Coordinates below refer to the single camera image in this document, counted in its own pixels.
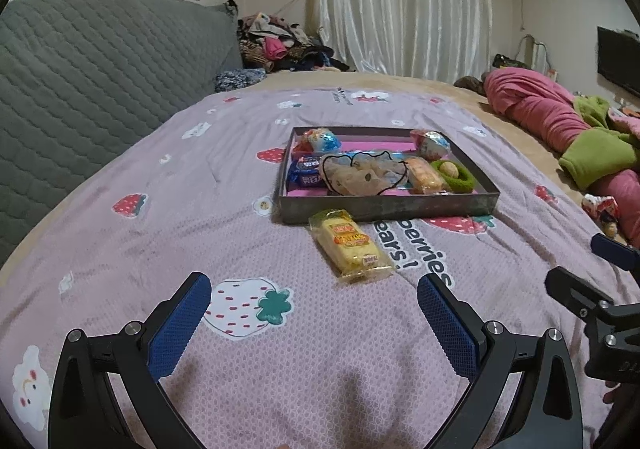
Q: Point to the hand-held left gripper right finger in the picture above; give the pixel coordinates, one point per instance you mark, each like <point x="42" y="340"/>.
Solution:
<point x="445" y="326"/>

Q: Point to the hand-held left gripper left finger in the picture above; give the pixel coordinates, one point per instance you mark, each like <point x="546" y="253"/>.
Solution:
<point x="182" y="324"/>

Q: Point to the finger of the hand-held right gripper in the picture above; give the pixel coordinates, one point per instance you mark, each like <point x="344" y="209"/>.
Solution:
<point x="612" y="249"/>
<point x="575" y="291"/>

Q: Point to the yellow cake packet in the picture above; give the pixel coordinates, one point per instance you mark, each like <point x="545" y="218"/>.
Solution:
<point x="350" y="244"/>

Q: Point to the grey shallow box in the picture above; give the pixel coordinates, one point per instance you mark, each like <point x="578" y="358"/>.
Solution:
<point x="375" y="209"/>

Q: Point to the orange cake packet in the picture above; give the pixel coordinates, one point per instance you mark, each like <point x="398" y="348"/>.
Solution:
<point x="425" y="176"/>

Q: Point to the walnut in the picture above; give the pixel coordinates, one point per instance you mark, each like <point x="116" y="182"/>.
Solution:
<point x="449" y="170"/>

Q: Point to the toy egg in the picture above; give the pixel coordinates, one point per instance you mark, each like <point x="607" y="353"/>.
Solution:
<point x="431" y="144"/>
<point x="320" y="141"/>

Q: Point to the blue cookie packet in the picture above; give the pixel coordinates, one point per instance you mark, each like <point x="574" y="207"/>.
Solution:
<point x="305" y="171"/>

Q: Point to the person's right hand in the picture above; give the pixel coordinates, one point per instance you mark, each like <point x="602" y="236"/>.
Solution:
<point x="610" y="393"/>

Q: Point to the small red white doll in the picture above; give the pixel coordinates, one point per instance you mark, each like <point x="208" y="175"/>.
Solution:
<point x="600" y="211"/>

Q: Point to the green fleece blanket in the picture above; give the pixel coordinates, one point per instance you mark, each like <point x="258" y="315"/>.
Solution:
<point x="595" y="154"/>

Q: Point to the pink strawberry printed blanket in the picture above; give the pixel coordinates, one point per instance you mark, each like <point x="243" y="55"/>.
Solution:
<point x="175" y="209"/>

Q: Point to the pink quilt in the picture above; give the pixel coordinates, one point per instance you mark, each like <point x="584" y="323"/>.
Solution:
<point x="530" y="99"/>

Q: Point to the black television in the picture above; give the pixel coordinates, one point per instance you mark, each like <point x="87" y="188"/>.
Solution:
<point x="620" y="59"/>

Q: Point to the white metal rack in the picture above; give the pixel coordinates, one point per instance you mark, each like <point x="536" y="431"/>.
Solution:
<point x="540" y="54"/>

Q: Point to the dark bag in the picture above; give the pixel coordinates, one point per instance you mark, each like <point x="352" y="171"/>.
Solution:
<point x="510" y="62"/>

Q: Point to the dark brown cloth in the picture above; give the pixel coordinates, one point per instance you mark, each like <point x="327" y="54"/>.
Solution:
<point x="470" y="85"/>

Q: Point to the blue patterned cloth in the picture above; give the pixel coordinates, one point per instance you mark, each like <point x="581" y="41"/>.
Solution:
<point x="240" y="80"/>

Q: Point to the grey quilted headboard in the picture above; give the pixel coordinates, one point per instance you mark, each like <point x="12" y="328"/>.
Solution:
<point x="100" y="79"/>

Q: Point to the pile of clothes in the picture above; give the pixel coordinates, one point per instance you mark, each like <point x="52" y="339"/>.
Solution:
<point x="280" y="44"/>

